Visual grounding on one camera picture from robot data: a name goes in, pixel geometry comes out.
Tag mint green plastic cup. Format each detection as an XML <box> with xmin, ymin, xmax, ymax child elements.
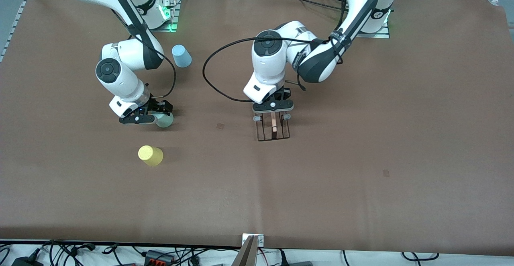
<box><xmin>155</xmin><ymin>112</ymin><xmax>174</xmax><ymax>129</ymax></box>

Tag black wire cup holder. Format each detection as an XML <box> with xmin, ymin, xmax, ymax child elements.
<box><xmin>253</xmin><ymin>111</ymin><xmax>291</xmax><ymax>142</ymax></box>

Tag yellow plastic cup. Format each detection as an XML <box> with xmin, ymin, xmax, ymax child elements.
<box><xmin>138</xmin><ymin>145</ymin><xmax>164</xmax><ymax>167</ymax></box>

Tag light blue plastic cup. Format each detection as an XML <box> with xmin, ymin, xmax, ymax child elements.
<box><xmin>171</xmin><ymin>44</ymin><xmax>192</xmax><ymax>68</ymax></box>

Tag brown table cover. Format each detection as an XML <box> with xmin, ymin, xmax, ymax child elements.
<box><xmin>0</xmin><ymin>0</ymin><xmax>514</xmax><ymax>256</ymax></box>

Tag grey orange connector box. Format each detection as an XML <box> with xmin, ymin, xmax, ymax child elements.
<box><xmin>144</xmin><ymin>250</ymin><xmax>177</xmax><ymax>266</ymax></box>

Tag black power adapter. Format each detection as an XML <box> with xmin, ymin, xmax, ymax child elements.
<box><xmin>11</xmin><ymin>256</ymin><xmax>44</xmax><ymax>266</ymax></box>

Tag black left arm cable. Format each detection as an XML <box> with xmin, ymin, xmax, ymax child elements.
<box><xmin>202</xmin><ymin>36</ymin><xmax>350</xmax><ymax>102</ymax></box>

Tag long black table cable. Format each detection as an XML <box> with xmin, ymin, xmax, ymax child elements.
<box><xmin>257</xmin><ymin>0</ymin><xmax>346</xmax><ymax>10</ymax></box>

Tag perforated metal edge rail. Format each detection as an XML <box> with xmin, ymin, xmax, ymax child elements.
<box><xmin>0</xmin><ymin>0</ymin><xmax>25</xmax><ymax>63</ymax></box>

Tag aluminium camera mount profile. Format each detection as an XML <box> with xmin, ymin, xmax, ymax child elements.
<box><xmin>232</xmin><ymin>234</ymin><xmax>265</xmax><ymax>266</ymax></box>

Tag black looped floor cable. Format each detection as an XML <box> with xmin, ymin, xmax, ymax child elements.
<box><xmin>402</xmin><ymin>252</ymin><xmax>440</xmax><ymax>262</ymax></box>

